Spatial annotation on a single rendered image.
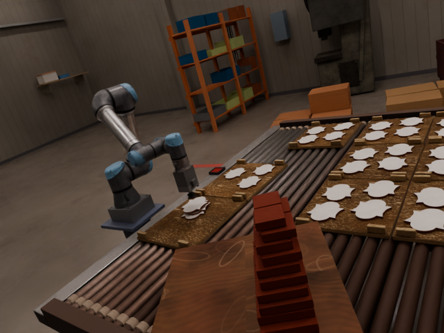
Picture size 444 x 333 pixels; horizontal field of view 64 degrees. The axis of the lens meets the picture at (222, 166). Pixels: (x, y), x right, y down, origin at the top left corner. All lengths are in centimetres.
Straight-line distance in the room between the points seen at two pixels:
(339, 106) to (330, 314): 419
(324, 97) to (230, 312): 419
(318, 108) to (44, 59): 928
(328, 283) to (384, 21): 729
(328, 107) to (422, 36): 346
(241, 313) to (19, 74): 1131
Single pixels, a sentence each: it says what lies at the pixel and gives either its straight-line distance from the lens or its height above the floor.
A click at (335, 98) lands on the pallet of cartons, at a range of 492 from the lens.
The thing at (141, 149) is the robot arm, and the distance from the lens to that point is 164.
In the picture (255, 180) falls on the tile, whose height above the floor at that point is 94.
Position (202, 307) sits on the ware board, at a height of 104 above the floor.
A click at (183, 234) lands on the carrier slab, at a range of 158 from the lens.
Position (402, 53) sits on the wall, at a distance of 807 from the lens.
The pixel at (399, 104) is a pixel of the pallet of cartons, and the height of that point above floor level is 43.
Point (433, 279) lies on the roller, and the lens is 119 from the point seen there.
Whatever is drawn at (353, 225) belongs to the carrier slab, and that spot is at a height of 94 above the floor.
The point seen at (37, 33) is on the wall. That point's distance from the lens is 1256.
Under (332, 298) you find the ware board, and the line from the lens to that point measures 95.
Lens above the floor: 168
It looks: 20 degrees down
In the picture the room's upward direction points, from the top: 16 degrees counter-clockwise
